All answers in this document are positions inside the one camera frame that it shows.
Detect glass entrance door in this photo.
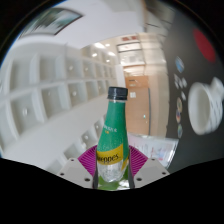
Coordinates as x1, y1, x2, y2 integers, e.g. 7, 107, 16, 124
118, 41, 147, 68

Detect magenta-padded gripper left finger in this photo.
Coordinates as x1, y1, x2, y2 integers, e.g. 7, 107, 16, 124
56, 144, 100, 188

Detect blue-green round badge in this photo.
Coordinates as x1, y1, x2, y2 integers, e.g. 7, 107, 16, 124
176, 123, 184, 139

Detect dark framed landscape picture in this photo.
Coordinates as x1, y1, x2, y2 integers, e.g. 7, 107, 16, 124
19, 7, 84, 39

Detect flat round red coaster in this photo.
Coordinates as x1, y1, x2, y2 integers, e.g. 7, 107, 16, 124
192, 28, 217, 64

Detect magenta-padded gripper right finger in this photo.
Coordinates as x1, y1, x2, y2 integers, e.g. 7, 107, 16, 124
127, 145, 170, 190

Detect yellow-rimmed round badge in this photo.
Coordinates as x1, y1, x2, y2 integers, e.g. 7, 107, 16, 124
176, 97, 184, 113

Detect blue square sticker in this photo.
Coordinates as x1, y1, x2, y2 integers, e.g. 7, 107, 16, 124
174, 56, 185, 74

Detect multicoloured round badge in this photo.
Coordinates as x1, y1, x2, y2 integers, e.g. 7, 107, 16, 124
175, 109, 183, 124

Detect green plastic drink bottle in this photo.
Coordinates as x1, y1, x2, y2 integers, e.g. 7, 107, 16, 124
95, 86, 130, 191

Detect white polka dot mug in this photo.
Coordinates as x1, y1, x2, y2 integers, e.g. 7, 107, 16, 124
187, 76, 224, 136

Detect recessed ceiling lights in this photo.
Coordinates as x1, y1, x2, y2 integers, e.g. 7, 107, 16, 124
21, 41, 113, 141

